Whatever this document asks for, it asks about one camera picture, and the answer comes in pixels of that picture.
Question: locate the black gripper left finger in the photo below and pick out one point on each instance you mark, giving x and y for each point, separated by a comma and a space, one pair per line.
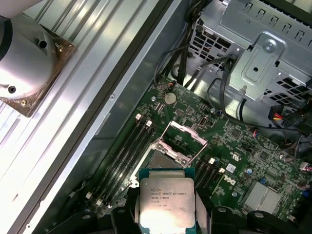
122, 221

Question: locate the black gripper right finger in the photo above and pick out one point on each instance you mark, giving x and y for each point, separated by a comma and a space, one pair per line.
219, 221

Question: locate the silver green CPU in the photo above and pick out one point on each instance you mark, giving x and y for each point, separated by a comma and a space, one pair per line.
165, 195

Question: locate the metal locking lever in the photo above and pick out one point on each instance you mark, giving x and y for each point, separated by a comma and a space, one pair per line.
125, 189

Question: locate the black RAM slot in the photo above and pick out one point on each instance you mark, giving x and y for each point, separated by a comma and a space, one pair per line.
201, 168
119, 159
129, 165
210, 176

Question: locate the silver finned heatsink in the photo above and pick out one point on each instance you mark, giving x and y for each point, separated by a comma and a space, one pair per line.
260, 197

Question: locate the green motherboard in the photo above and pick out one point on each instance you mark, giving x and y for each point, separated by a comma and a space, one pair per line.
219, 136

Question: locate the coin cell battery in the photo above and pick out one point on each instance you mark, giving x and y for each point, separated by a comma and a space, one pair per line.
169, 98

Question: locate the black open PC case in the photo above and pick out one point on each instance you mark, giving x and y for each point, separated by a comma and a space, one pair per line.
122, 73

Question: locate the metal drive cage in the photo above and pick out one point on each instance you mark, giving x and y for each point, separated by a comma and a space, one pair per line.
263, 61

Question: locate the square brown base plate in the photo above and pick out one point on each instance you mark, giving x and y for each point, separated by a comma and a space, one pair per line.
56, 73

